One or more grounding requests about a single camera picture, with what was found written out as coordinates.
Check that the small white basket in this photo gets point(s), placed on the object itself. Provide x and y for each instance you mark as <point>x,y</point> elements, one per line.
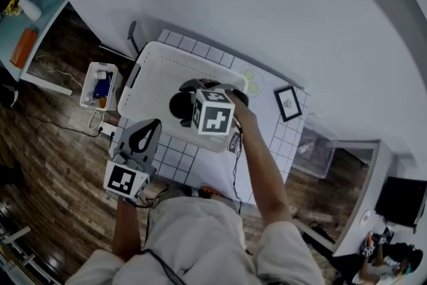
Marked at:
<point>116,83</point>

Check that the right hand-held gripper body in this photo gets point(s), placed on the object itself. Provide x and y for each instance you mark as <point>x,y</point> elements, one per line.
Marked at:
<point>215,117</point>

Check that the blue item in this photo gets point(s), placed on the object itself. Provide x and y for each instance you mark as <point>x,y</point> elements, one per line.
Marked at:
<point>101,88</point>

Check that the person's right hand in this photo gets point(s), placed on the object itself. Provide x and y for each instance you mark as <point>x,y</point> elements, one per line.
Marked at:
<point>209,83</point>

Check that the white grid tablecloth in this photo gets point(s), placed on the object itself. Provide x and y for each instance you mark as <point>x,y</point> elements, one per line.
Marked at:
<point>213,173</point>

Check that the white plate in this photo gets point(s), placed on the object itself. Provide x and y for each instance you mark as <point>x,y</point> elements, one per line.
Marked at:
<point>365,218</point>

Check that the black framed drawing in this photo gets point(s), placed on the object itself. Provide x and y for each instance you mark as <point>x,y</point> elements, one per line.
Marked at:
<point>288,104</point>

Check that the clear plastic bin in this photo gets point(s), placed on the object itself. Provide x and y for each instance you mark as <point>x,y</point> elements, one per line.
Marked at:
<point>317,157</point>

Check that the person's white shirt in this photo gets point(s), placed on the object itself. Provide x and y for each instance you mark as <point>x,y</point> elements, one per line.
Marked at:
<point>200,237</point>

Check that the person's left forearm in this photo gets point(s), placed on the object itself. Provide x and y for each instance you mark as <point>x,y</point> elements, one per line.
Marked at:
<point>126,230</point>

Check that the small white bottle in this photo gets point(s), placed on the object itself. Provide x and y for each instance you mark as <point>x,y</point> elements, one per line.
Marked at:
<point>305,147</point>

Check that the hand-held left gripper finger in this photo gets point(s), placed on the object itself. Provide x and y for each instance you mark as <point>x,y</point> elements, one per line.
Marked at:
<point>155,147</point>
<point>128,143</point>

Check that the white plastic storage bin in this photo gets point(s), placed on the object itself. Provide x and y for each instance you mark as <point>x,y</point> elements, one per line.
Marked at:
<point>160,76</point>

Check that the person's right forearm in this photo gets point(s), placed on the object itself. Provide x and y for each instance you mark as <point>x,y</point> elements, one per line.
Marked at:
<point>260,160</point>

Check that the black monitor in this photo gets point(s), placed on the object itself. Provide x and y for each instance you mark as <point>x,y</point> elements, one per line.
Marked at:
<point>400,200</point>

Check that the white side table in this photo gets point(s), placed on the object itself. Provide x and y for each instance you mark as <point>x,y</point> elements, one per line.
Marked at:
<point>6,36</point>

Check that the white power strip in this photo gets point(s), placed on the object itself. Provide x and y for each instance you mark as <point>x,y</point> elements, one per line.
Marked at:
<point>107,128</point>

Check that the grey desk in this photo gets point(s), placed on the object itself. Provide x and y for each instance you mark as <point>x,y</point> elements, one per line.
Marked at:
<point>380,163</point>

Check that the orange item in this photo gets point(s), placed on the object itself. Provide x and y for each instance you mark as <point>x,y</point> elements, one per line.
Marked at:
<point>103,102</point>

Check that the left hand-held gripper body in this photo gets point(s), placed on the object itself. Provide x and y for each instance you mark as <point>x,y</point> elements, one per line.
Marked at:
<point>121,180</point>

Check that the orange box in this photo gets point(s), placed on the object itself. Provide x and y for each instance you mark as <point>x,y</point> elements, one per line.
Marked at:
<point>24,48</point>

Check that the orange shoe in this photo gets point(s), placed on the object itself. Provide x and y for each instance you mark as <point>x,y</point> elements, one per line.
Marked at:
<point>210,191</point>

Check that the black cup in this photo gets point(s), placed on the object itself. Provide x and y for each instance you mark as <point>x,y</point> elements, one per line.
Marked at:
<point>178,106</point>

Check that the white jar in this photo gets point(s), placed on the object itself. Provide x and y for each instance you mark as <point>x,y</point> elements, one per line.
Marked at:
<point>101,74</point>

